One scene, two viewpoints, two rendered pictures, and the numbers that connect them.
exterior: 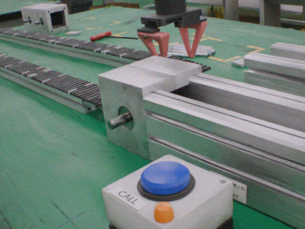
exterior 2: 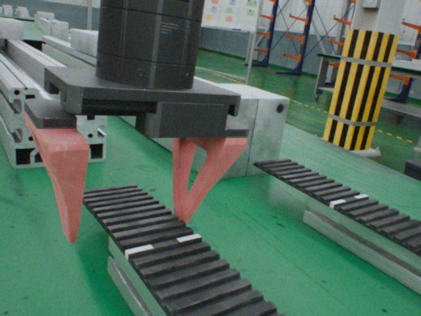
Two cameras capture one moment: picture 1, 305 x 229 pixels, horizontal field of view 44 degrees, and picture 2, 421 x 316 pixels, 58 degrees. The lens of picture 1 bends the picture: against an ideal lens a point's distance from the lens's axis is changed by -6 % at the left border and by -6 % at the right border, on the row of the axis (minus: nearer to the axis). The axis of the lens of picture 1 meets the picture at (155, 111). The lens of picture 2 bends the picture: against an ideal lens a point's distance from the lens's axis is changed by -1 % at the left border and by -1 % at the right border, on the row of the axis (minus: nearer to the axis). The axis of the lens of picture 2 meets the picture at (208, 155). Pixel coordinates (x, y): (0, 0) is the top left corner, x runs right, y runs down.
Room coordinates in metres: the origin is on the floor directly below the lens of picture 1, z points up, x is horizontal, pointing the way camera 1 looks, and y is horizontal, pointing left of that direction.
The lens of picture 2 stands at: (0.94, 0.01, 0.94)
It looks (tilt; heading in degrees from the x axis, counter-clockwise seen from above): 18 degrees down; 183
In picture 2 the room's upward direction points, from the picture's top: 8 degrees clockwise
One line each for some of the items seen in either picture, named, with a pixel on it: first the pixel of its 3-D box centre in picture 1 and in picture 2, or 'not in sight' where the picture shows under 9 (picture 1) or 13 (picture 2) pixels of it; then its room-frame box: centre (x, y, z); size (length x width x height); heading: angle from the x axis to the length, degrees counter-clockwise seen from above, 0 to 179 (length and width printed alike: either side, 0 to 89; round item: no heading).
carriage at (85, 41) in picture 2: not in sight; (106, 50); (0.14, -0.28, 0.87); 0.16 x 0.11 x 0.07; 39
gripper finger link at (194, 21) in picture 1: (184, 36); (96, 166); (0.74, -0.07, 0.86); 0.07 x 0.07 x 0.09; 38
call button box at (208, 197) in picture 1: (176, 207); not in sight; (0.28, -0.01, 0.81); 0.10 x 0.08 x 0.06; 129
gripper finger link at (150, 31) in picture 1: (164, 42); (172, 161); (0.71, -0.03, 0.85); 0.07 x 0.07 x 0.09; 38
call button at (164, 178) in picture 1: (165, 181); not in sight; (0.27, 0.00, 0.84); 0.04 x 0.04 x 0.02
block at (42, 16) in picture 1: (48, 19); not in sight; (1.41, 0.35, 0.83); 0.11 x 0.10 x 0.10; 131
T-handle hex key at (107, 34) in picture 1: (117, 37); not in sight; (1.12, 0.08, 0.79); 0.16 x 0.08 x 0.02; 48
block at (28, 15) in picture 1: (36, 18); not in sight; (1.50, 0.42, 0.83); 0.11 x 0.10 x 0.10; 133
